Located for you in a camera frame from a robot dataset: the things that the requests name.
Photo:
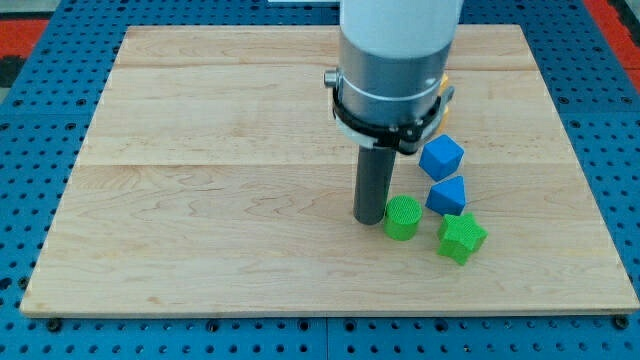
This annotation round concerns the blue cube block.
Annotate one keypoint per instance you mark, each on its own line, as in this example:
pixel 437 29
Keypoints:
pixel 441 157

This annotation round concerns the blue pentagon block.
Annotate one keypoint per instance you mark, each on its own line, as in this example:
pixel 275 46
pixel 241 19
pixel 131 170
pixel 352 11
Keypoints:
pixel 448 197

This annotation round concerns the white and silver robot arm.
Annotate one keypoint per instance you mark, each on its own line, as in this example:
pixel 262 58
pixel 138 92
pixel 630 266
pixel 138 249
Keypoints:
pixel 392 55

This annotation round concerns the light wooden board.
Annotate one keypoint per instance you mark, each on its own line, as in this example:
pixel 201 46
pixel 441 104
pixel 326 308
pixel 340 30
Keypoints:
pixel 213 182

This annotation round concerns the green cylinder block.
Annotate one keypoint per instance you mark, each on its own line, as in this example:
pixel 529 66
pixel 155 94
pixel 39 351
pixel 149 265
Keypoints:
pixel 402 217

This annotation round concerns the green star block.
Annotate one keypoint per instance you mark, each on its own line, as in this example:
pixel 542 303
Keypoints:
pixel 460 236

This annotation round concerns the yellow block behind arm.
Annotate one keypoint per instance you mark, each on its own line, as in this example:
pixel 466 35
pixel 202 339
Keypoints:
pixel 443 86

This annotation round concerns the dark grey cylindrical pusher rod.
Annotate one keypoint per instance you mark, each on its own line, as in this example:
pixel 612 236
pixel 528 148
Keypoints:
pixel 374 173

